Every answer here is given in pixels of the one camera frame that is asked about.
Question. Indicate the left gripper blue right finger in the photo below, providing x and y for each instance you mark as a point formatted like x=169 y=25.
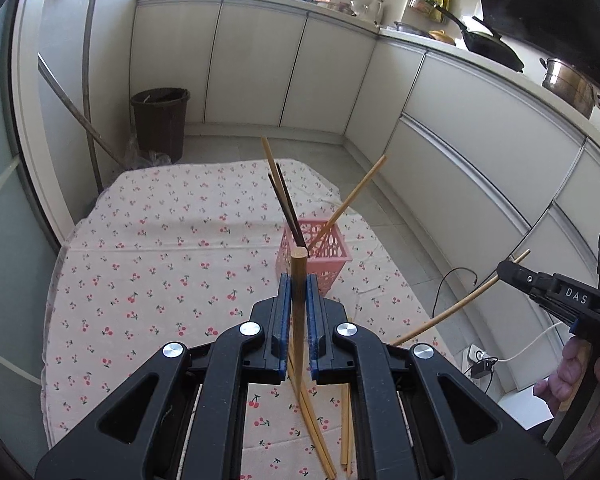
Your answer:
x=315 y=325

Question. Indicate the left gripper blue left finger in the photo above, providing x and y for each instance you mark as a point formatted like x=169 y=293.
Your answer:
x=282 y=309

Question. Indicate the right hand pink glove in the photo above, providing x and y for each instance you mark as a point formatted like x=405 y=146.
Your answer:
x=557 y=389

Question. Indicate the pink perforated utensil basket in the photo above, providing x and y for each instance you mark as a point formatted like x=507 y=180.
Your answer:
x=326 y=259

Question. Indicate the dark chopstick in basket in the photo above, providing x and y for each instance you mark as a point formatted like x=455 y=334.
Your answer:
x=298 y=239

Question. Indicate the white power strip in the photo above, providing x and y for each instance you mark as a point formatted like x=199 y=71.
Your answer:
x=481 y=364

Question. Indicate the cherry print tablecloth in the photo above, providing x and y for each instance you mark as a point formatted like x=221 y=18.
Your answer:
x=182 y=253

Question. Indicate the dark brown trash bin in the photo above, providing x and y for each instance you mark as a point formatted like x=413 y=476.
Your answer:
x=159 y=120

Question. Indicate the steel stock pot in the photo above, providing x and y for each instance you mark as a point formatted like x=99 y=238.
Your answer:
x=566 y=82

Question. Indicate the black frying pan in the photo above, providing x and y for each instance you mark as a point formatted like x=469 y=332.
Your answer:
x=489 y=46

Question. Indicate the white electric kettle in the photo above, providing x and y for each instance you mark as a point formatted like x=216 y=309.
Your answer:
x=373 y=12

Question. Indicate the metal mop handle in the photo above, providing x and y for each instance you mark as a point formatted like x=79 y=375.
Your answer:
x=86 y=88

